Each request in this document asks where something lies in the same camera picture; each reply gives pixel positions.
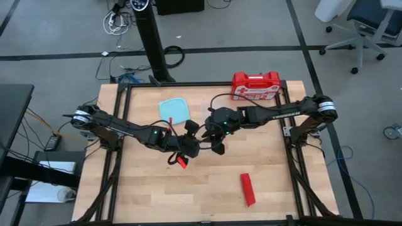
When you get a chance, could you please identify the white waste bin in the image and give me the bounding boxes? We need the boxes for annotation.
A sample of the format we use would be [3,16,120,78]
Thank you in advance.
[315,0,354,23]

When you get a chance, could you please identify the grey blue office chair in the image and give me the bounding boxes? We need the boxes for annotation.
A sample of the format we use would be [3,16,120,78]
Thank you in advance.
[318,0,402,75]

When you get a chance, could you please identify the black desk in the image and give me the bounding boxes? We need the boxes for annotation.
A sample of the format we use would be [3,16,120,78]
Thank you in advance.
[0,83,35,164]

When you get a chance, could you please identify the teal container lid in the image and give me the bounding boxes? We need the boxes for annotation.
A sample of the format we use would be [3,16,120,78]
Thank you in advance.
[158,97,192,126]

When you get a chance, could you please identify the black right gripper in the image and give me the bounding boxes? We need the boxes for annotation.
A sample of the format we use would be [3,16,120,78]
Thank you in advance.
[200,124,230,145]

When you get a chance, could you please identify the red elastic bandage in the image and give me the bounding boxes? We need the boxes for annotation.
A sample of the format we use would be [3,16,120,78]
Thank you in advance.
[240,172,257,207]

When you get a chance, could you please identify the black aluminium rig frame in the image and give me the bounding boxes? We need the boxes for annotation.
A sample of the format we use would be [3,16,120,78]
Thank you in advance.
[70,80,402,226]

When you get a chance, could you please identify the clear plastic cup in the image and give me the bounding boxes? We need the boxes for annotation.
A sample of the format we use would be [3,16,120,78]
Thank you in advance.
[57,187,77,203]

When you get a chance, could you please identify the blue floor cable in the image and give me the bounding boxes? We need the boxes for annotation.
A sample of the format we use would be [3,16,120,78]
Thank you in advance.
[326,144,376,220]

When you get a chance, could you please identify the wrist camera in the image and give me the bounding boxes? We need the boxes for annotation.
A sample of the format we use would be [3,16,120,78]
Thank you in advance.
[211,142,226,156]
[183,119,200,136]

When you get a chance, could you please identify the black coiled cable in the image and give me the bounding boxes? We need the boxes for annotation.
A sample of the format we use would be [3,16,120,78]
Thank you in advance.
[163,45,185,69]

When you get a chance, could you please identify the grey caster wheel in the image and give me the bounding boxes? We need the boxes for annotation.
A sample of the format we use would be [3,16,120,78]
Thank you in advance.
[383,124,402,141]

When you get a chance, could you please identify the red first aid kit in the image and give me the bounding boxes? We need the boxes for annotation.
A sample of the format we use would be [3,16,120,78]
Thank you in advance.
[231,71,282,101]

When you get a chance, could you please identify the blue cable bundle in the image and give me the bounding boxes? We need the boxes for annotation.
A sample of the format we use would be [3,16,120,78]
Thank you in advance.
[117,72,139,84]

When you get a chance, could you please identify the black power adapter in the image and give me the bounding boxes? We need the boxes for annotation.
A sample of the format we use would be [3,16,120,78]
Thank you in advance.
[43,134,62,151]

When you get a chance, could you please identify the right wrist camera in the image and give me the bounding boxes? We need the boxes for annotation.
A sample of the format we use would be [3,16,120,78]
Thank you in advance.
[211,142,226,156]

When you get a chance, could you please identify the white power strip cables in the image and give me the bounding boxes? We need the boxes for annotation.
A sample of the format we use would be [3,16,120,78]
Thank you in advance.
[102,9,131,36]

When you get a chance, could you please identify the red tape tag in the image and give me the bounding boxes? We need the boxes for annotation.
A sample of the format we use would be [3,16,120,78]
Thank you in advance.
[175,154,189,170]

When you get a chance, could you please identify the white paper sheet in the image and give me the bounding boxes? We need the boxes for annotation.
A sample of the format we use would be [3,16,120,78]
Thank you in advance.
[24,160,78,204]

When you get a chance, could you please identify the black cabinet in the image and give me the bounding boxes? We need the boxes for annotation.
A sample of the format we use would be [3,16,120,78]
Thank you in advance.
[156,0,205,16]

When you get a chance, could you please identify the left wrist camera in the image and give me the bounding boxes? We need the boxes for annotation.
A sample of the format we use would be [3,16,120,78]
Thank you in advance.
[183,119,200,136]

